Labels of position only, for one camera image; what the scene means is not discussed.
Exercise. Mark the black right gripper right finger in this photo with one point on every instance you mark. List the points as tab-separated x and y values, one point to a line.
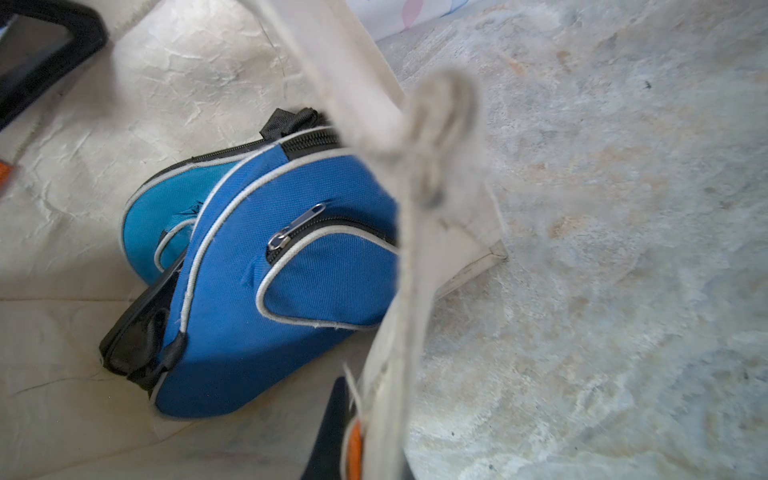
359	440

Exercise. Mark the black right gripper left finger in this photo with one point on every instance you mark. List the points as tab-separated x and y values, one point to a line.
41	42

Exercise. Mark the canvas bag orange handles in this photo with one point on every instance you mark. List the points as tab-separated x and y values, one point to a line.
192	78

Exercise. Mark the teal paddle case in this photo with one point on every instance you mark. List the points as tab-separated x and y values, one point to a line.
173	195

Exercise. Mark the blue paddle case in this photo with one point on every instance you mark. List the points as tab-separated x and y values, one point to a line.
293	250

